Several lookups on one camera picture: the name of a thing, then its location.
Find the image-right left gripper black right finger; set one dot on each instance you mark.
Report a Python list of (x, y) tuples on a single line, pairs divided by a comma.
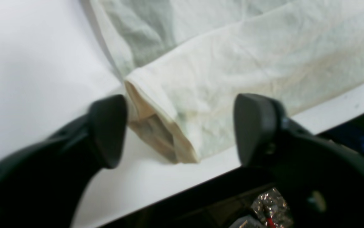
[(322, 182)]

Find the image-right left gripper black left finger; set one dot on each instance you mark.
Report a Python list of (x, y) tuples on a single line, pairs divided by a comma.
[(41, 185)]

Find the beige T-shirt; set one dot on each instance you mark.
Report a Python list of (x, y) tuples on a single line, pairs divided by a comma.
[(183, 62)]

